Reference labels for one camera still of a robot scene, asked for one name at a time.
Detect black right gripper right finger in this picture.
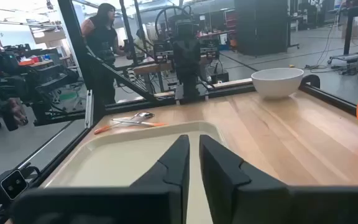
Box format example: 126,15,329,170
199,134,358,224

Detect person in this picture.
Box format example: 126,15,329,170
80,2,127,105

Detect black floor cable bundle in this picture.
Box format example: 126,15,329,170
304,18,358,76

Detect wooden background workbench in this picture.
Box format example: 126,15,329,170
133,55,211,94

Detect orange-handled spoon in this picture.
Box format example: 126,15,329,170
93,111,155,135

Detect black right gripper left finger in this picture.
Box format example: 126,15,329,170
11,134,191,224

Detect white ribbed bowl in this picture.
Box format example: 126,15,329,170
250,67,305,100

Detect cluttered wooden side desk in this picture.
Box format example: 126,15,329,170
0,58,55,80

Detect black aluminium table frame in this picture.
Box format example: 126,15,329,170
0,0,357,224

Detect tall black cabinet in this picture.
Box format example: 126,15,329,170
234,0,289,57

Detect black-legged wooden desk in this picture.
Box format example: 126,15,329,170
327,1,358,67

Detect black hook bracket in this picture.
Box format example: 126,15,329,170
300,74,321,90

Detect beige plastic tray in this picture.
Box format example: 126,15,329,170
40,120,228,224

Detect small black table camera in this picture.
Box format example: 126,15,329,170
0,167,42,207

